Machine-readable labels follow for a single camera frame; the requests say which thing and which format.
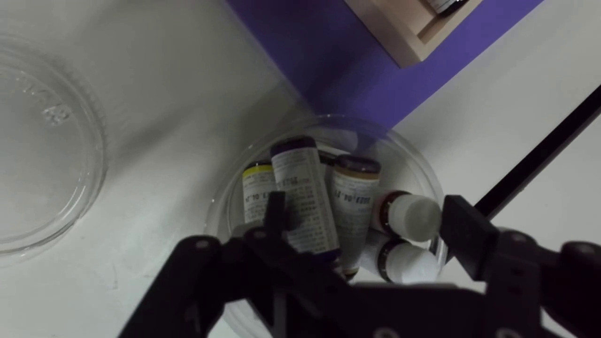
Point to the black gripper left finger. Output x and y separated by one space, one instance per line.
277 217

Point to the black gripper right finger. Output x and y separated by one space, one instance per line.
471 236

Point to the white bottle maroon cap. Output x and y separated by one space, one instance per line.
354 208

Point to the white bottle yellow cap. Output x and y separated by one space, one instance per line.
257 189

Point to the white bottle purple cap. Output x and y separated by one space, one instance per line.
304 189

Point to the white-capped bottle red band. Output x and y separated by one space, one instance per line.
414 217

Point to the white-capped bottle black band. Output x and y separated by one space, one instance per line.
407 264

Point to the clear plastic bowl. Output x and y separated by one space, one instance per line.
414 163

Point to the wooden compartment box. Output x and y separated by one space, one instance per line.
407 31

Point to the purple mat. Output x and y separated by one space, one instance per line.
351 69

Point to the clear plastic lid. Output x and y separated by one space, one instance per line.
44 151

